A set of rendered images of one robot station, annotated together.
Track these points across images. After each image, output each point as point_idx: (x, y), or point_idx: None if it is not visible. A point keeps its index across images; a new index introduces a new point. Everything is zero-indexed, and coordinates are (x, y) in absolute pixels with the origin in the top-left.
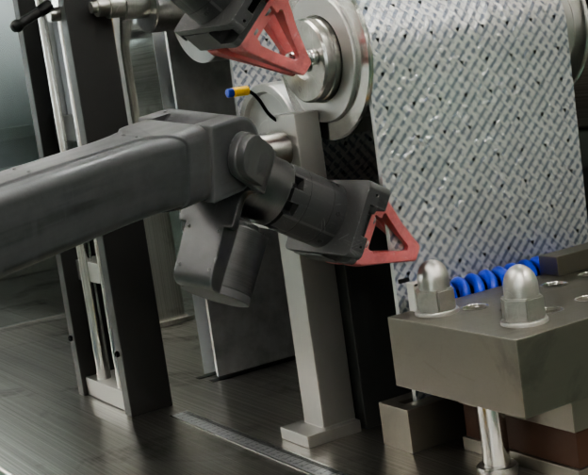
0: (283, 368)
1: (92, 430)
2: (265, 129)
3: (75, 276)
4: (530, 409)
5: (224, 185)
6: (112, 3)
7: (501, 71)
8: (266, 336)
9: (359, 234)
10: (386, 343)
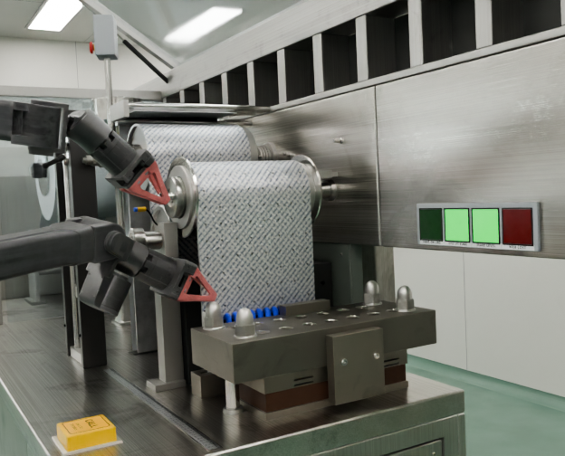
0: None
1: (61, 373)
2: None
3: (71, 293)
4: (237, 379)
5: (101, 255)
6: (93, 158)
7: (271, 211)
8: None
9: (177, 285)
10: None
